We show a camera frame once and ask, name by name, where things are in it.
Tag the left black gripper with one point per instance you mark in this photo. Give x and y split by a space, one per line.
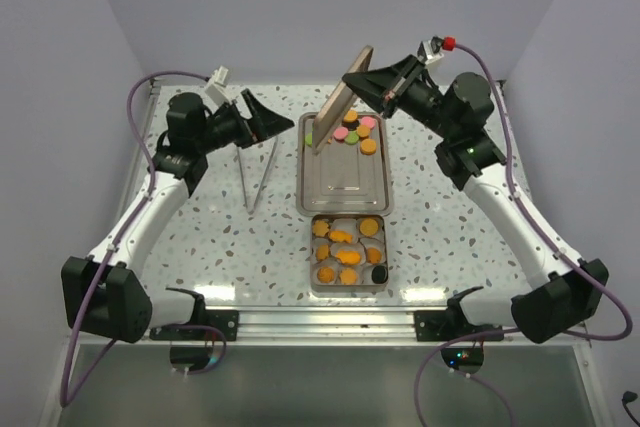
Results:
262 124

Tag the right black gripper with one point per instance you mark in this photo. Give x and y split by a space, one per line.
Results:
385 88

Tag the gold tin lid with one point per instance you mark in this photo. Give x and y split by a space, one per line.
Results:
338 103

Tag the steel serving tongs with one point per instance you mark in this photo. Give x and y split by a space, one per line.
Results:
255 167

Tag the orange fish cookie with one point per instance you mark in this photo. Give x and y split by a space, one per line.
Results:
348 257
340 236

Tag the orange dotted round cookie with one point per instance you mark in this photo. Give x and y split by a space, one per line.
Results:
369 227

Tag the orange ridged flower cookie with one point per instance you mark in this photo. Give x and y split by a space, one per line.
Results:
323 252

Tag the gold square cookie tin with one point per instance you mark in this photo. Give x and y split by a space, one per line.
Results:
348 223

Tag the orange swirl round cookie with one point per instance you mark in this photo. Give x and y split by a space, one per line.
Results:
325 275

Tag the plain orange round cookie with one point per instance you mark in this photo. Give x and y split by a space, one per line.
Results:
373 255

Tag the black round cookie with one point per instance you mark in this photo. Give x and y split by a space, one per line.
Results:
352 125
379 274

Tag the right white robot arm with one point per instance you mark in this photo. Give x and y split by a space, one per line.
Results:
559 295

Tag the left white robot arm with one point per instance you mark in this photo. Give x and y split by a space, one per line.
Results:
102 291

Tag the pink round cookie right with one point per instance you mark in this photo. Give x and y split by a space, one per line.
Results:
368 121

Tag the pink round cookie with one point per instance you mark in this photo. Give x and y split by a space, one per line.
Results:
368 121
340 134

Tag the orange round cookie top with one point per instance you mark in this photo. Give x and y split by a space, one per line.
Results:
350 117

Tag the black round cookie top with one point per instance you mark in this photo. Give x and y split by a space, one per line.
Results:
352 125

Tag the green round cookie middle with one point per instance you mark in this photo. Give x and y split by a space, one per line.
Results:
352 138

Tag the pink round cookie middle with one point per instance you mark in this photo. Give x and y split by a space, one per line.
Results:
340 134

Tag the steel baking tray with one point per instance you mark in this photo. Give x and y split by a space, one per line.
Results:
341 179

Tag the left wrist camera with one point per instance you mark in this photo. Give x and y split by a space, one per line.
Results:
215 88

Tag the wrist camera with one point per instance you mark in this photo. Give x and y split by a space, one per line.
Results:
215 88
430 52

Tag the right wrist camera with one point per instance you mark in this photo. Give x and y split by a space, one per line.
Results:
430 52

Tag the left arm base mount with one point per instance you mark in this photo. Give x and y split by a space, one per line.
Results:
207 325

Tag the aluminium front rail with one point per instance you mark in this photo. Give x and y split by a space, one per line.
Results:
303 326

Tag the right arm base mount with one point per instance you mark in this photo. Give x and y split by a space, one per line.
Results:
443 326

